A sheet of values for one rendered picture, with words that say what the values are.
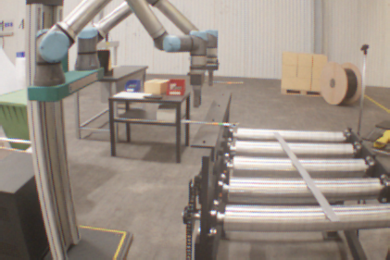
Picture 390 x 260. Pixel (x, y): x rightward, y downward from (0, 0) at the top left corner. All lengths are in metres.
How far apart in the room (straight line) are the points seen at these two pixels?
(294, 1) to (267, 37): 1.59
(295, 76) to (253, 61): 2.96
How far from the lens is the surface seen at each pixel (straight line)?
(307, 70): 9.27
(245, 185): 1.70
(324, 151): 2.30
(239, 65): 11.95
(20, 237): 1.96
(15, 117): 4.08
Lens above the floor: 1.60
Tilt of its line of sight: 12 degrees down
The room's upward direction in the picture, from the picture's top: 1 degrees clockwise
